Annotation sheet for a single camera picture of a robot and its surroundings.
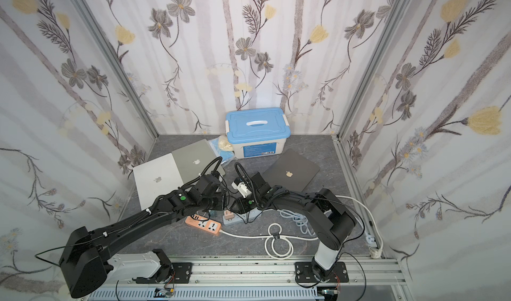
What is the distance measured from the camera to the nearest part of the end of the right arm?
66 cm

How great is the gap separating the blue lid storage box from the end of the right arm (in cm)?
29

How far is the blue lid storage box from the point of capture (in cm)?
99
